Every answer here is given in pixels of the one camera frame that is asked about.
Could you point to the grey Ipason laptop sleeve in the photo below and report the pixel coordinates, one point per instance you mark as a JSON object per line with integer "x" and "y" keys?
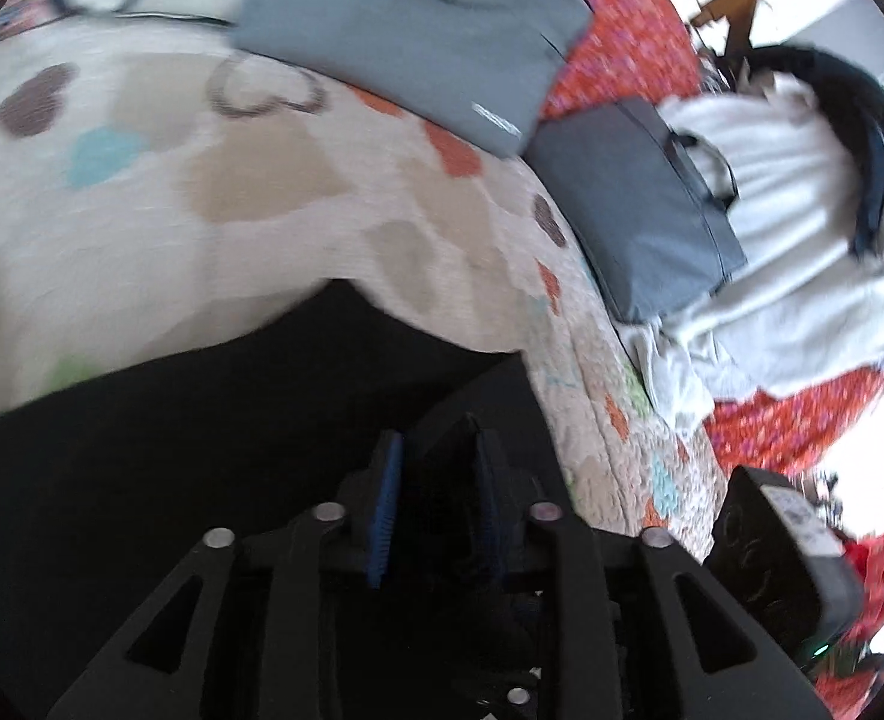
{"x": 479, "y": 68}

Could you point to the red floral bedsheet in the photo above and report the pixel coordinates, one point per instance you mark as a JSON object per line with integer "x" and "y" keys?
{"x": 632, "y": 49}

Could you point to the heart patterned quilt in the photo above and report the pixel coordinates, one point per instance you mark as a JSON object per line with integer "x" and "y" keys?
{"x": 160, "y": 192}

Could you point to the black tracking camera box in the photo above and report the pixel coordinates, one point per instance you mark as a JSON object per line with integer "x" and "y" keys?
{"x": 784, "y": 565}

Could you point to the white crumpled garment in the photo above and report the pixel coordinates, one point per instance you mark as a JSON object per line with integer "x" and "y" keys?
{"x": 806, "y": 308}

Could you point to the black pants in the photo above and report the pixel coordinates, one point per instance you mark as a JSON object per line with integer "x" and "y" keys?
{"x": 106, "y": 485}

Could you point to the dark grey laptop bag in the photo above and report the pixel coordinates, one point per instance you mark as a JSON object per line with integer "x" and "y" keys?
{"x": 648, "y": 204}

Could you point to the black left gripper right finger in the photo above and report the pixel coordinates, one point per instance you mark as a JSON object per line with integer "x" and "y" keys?
{"x": 590, "y": 624}

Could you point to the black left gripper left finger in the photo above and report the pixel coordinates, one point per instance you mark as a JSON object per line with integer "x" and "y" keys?
{"x": 236, "y": 629}

